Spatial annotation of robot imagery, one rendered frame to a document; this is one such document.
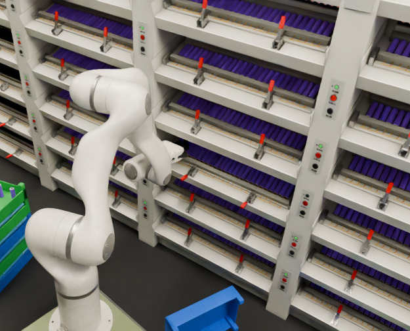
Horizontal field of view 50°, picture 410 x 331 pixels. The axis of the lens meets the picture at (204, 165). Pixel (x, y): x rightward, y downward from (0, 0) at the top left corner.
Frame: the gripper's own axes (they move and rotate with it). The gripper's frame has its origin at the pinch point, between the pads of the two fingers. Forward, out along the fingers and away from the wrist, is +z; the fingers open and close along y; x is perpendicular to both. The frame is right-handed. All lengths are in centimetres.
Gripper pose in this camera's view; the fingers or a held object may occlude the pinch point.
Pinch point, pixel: (181, 146)
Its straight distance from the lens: 180.0
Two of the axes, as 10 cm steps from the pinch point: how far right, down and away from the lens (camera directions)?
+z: 5.3, -3.2, 7.8
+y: -8.3, -3.7, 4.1
